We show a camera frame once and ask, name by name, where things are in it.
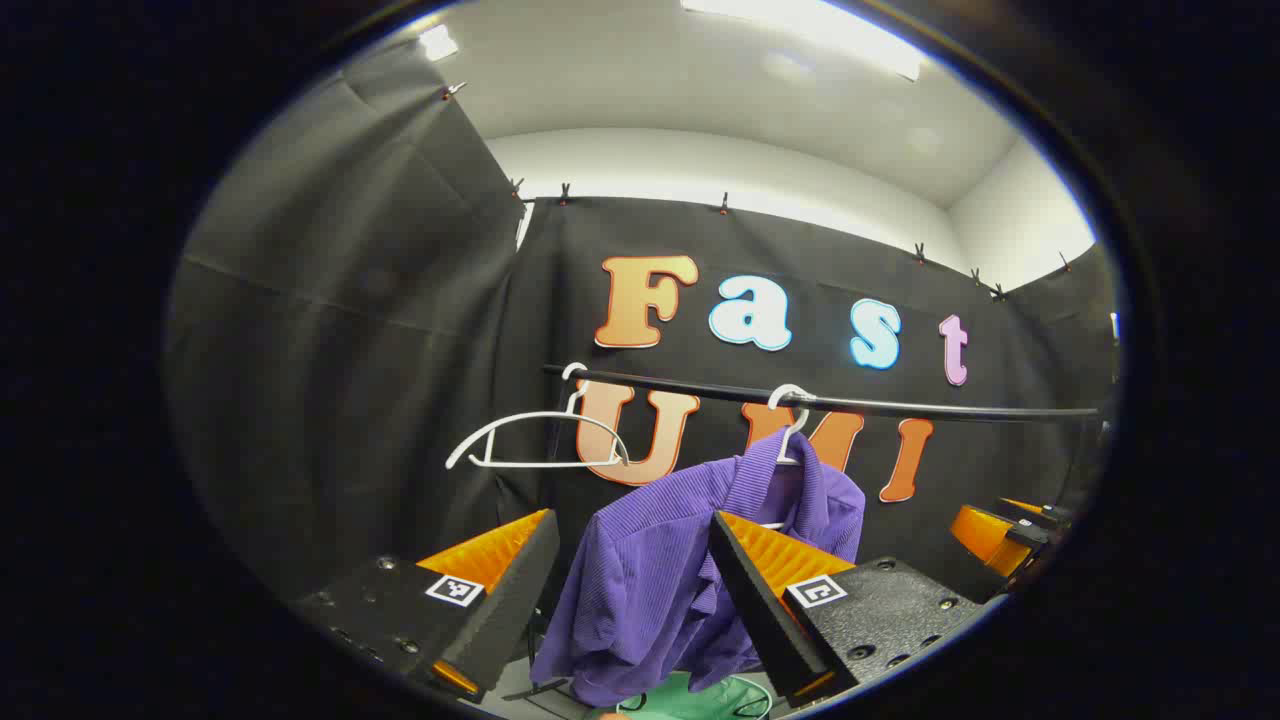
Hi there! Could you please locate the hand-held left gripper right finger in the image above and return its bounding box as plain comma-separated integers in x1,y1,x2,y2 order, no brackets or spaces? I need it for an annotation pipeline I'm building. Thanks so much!
707,510,994,708

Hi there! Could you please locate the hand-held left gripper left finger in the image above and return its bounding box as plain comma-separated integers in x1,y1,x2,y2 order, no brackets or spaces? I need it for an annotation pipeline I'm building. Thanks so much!
295,509,562,702

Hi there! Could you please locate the black backdrop cloth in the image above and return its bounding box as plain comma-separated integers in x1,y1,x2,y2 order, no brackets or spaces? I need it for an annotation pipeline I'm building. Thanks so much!
165,40,1119,641

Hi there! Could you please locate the black clothes rail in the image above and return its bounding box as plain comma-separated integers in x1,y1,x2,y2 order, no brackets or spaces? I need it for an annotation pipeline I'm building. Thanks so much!
543,363,1113,501

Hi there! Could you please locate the white plastic clothes hanger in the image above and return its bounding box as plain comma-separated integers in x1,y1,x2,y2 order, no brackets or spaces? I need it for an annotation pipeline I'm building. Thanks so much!
760,384,817,531
445,362,631,471

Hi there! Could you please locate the purple ribbed knit garment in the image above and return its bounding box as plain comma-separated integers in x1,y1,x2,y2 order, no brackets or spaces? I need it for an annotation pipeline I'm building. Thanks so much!
530,430,867,709

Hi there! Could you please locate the long ceiling light panel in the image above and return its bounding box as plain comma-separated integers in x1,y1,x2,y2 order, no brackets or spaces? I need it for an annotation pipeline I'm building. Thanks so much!
680,0,926,83

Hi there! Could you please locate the green laundry hamper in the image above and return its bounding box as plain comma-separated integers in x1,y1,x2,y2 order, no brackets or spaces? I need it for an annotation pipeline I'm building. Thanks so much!
615,670,774,720

